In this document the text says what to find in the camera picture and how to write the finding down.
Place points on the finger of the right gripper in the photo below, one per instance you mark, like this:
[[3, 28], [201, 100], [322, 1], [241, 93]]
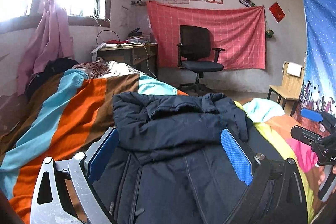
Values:
[[305, 136], [324, 118]]

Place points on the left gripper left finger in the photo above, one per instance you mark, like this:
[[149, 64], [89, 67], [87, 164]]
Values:
[[51, 201]]

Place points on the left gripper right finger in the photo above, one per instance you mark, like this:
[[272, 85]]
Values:
[[275, 192]]

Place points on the dark navy padded jacket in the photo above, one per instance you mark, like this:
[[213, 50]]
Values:
[[169, 165]]

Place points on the blue starry hanging cloth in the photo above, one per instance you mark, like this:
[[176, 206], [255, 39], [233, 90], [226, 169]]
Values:
[[318, 87]]

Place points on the wooden chair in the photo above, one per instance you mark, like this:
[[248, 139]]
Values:
[[291, 85]]

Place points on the striped colourful bed blanket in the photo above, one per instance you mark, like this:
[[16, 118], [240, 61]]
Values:
[[69, 113]]

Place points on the black office chair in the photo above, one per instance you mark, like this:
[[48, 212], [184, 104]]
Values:
[[196, 54]]

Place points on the pink curtain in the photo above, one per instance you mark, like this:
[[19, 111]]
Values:
[[51, 40]]

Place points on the wooden desk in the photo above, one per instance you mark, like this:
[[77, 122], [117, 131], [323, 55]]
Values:
[[143, 57]]

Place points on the red paper wall decoration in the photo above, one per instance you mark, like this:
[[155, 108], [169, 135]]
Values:
[[277, 12]]

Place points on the red checked wall cloth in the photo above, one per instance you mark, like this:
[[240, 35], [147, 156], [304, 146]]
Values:
[[240, 32]]

